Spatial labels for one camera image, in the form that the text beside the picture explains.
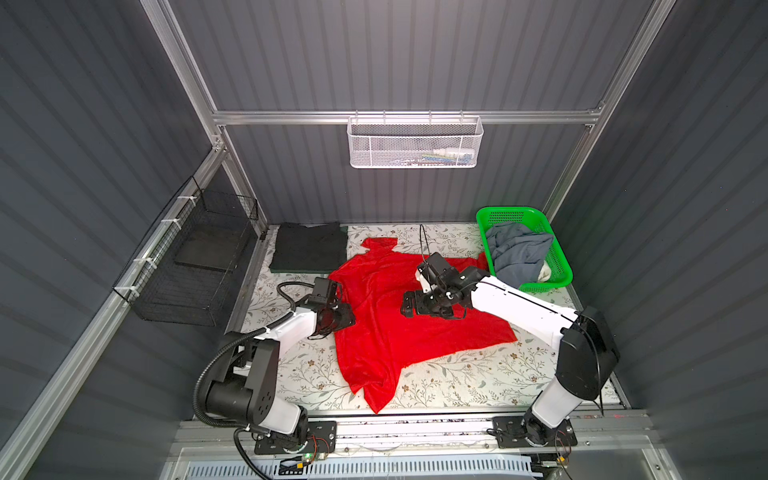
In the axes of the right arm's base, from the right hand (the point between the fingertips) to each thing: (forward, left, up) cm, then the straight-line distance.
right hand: (415, 312), depth 84 cm
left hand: (+3, +21, -9) cm, 23 cm away
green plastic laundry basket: (+20, -49, -5) cm, 53 cm away
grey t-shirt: (+20, -34, +1) cm, 40 cm away
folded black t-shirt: (+29, +34, -6) cm, 45 cm away
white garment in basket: (+19, -46, -9) cm, 50 cm away
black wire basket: (+2, +58, +18) cm, 61 cm away
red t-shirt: (-4, +10, -10) cm, 14 cm away
